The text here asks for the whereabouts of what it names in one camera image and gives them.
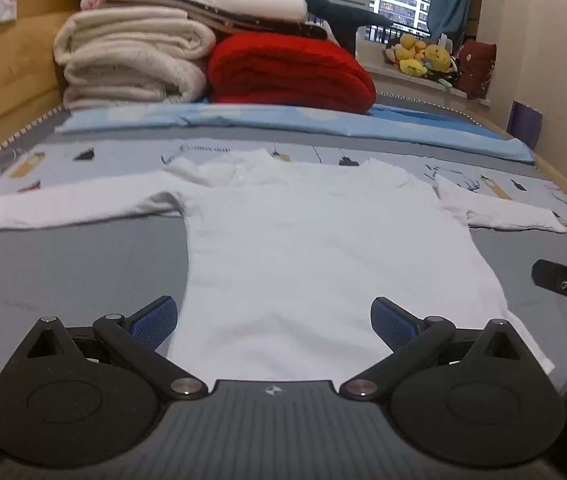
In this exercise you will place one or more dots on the dark patterned folded cloth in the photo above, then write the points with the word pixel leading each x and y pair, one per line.
pixel 273 27

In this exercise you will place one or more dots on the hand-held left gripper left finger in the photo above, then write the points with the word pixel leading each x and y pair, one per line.
pixel 156 321

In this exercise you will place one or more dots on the dark red cushion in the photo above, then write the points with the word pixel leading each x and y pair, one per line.
pixel 476 67

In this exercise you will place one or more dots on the grey bed cover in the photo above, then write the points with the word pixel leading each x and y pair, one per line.
pixel 63 270

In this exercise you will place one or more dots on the light blue sheet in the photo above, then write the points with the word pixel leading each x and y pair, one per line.
pixel 263 117

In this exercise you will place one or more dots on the yellow plush toy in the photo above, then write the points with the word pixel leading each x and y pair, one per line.
pixel 436 56
pixel 406 42
pixel 412 66

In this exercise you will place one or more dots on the red folded blanket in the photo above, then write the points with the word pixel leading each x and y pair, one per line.
pixel 288 70

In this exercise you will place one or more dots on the cream fluffy folded blanket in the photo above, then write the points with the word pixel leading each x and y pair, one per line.
pixel 133 80

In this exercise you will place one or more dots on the wooden bed frame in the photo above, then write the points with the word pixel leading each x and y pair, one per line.
pixel 8 75

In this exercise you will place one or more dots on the window sill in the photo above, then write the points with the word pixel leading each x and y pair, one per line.
pixel 393 82

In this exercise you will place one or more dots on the cream smooth folded blanket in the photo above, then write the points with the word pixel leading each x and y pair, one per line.
pixel 133 32

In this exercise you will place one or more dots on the printed pale bed sheet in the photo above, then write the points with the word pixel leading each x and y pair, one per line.
pixel 53 160

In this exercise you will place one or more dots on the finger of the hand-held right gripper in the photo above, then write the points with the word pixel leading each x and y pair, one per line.
pixel 556 276

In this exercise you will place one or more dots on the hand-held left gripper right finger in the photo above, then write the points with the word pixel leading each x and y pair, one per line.
pixel 391 324

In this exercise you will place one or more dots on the white long-sleeved shirt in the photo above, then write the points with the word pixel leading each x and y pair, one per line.
pixel 313 240

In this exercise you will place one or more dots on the white folded blanket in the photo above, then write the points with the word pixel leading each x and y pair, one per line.
pixel 243 2

